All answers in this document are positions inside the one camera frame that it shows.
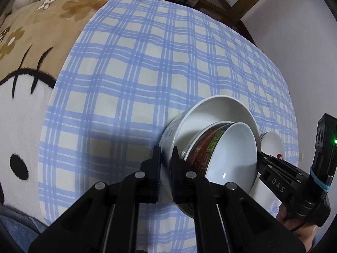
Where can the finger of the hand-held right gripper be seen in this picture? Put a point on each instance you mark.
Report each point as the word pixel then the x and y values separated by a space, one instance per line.
pixel 276 183
pixel 284 167

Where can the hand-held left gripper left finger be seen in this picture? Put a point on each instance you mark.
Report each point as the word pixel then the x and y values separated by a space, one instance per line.
pixel 155 179

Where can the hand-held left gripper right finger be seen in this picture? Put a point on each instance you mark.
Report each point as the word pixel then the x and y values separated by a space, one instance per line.
pixel 175 179

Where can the large white cherry print plate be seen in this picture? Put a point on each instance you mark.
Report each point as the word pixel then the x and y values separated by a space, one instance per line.
pixel 263 195

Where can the white bowl with red emblem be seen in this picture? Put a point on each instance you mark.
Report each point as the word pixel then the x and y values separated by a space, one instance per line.
pixel 272 143

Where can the red patterned bowl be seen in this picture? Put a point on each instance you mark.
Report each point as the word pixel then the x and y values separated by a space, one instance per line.
pixel 231 150

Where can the large white green print bowl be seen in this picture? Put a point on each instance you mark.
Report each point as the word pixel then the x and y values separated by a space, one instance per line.
pixel 218 108

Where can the person's right hand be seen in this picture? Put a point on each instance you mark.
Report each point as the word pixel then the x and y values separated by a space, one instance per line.
pixel 308 232

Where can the blue white plaid cloth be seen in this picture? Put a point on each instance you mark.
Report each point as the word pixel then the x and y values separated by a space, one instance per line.
pixel 131 71

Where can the person's jeans leg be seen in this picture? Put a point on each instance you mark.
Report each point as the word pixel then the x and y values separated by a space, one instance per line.
pixel 18 224

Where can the brown cat printed blanket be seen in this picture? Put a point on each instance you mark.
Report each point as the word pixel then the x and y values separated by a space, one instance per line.
pixel 26 97

